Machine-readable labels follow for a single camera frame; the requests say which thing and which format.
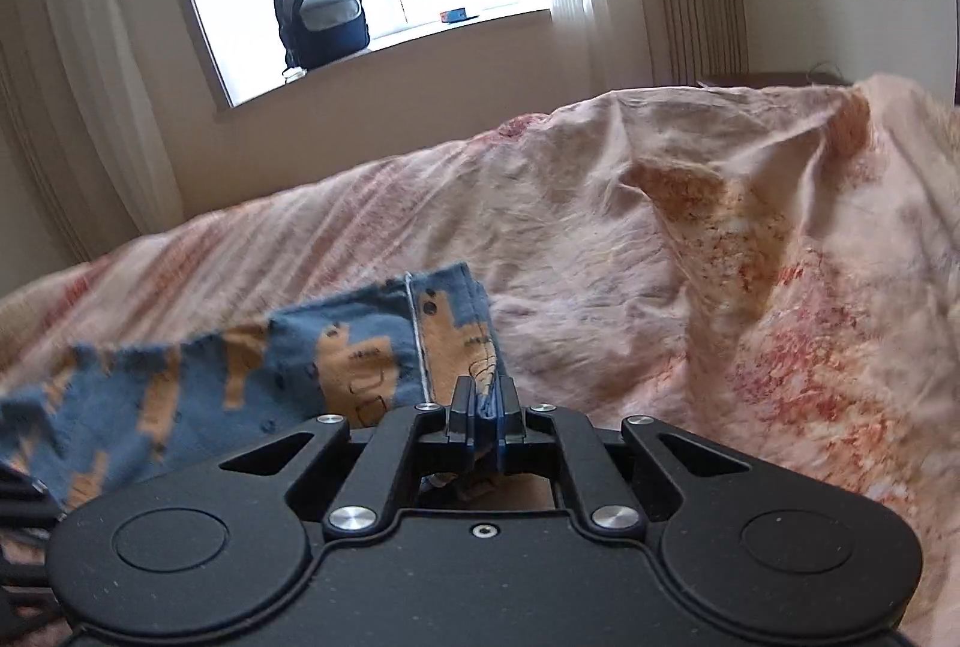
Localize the dark wooden nightstand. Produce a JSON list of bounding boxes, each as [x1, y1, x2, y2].
[[695, 71, 854, 91]]

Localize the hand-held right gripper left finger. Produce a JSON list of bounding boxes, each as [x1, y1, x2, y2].
[[217, 375, 479, 539]]

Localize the dark blue grey backpack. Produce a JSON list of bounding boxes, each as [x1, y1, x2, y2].
[[273, 0, 372, 71]]

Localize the pink floral blanket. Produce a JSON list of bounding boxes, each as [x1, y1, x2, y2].
[[0, 73, 960, 647]]

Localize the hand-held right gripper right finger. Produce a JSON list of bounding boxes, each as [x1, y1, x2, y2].
[[480, 375, 753, 535]]

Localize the blue orange print pants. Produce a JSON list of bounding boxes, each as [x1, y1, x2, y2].
[[0, 263, 518, 514]]

